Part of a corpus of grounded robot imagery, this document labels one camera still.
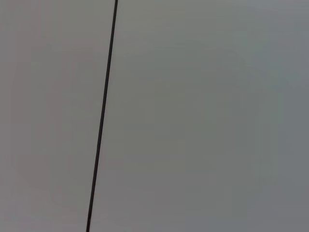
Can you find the dark wall panel seam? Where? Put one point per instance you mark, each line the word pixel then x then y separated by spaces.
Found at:
pixel 102 116

